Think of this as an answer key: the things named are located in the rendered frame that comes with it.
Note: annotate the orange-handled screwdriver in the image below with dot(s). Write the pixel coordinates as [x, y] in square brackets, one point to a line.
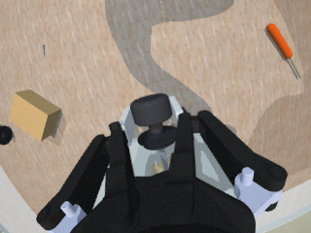
[281, 43]

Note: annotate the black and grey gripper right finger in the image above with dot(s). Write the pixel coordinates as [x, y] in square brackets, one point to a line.
[257, 181]

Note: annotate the tan cardboard box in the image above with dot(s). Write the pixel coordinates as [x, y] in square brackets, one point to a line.
[34, 114]

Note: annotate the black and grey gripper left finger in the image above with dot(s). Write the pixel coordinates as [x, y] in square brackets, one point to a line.
[78, 194]

